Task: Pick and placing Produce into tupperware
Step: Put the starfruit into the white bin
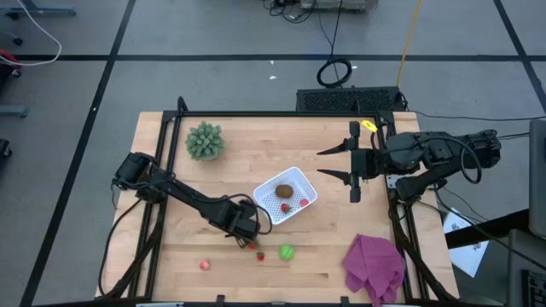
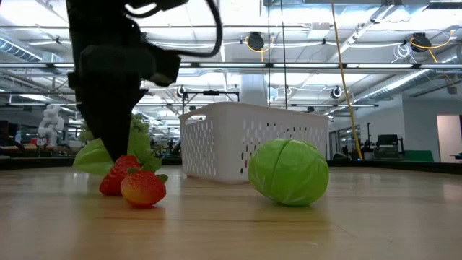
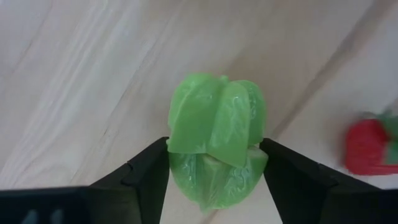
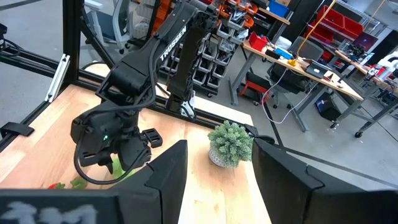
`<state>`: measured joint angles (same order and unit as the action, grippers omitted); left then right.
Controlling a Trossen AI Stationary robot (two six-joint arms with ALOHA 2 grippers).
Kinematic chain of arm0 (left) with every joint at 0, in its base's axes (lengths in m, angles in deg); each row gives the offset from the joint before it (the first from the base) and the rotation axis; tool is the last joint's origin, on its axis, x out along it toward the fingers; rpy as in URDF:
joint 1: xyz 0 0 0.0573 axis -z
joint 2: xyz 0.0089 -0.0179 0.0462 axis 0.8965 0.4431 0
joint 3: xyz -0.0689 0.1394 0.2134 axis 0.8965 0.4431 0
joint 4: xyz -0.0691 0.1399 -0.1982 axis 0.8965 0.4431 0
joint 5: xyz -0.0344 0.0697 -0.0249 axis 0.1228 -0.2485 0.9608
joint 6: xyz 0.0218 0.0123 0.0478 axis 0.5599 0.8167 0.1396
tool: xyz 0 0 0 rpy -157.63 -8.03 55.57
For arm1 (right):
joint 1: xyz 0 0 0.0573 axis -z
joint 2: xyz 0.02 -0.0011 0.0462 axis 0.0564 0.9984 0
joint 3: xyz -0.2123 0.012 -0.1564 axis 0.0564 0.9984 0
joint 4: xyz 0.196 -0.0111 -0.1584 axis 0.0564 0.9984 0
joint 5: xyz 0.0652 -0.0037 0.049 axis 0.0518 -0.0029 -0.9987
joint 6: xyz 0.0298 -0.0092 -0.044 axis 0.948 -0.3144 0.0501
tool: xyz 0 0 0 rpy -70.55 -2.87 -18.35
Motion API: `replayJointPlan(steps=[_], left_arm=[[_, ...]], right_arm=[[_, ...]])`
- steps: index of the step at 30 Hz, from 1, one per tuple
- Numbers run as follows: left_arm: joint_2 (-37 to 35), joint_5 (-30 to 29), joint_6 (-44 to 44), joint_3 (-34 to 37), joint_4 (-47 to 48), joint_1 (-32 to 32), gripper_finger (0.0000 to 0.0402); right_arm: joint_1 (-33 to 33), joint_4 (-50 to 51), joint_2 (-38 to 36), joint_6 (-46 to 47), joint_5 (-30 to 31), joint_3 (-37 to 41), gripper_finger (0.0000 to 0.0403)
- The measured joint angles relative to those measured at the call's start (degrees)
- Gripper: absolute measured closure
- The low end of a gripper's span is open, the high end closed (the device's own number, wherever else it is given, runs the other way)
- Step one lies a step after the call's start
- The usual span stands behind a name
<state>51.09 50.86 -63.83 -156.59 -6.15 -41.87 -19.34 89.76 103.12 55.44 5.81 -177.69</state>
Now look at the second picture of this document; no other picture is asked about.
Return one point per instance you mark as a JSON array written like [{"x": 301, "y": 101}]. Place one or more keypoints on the black machine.
[{"x": 388, "y": 141}]

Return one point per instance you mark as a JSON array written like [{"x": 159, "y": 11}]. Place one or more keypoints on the small black ceiling reel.
[
  {"x": 181, "y": 92},
  {"x": 336, "y": 92}
]

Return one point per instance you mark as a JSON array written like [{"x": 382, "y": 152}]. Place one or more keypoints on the large red toy strawberry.
[{"x": 115, "y": 178}]

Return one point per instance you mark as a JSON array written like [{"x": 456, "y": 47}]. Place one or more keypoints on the green toy cabbage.
[{"x": 288, "y": 173}]

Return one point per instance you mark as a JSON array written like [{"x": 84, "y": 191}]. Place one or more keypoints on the white perforated plastic basket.
[{"x": 223, "y": 144}]

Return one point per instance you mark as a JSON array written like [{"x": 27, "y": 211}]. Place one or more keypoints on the white robot figure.
[{"x": 50, "y": 122}]

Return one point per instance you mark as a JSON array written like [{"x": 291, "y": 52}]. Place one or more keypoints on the green succulent potted plant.
[{"x": 140, "y": 122}]

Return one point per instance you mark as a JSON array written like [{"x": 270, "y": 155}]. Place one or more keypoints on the green toy starfruit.
[{"x": 90, "y": 159}]

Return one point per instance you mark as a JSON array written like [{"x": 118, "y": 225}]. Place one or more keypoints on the green pad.
[{"x": 418, "y": 156}]

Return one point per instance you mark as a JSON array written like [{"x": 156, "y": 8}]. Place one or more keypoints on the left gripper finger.
[
  {"x": 126, "y": 115},
  {"x": 99, "y": 119}
]

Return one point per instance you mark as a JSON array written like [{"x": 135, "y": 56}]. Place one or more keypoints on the orange-red toy strawberry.
[{"x": 142, "y": 189}]

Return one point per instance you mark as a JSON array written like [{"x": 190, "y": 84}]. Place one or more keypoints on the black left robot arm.
[{"x": 101, "y": 21}]

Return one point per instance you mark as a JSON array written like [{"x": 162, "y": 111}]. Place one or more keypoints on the white building column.
[{"x": 253, "y": 90}]

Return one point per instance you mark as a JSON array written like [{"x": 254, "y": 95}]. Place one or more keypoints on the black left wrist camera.
[{"x": 166, "y": 68}]

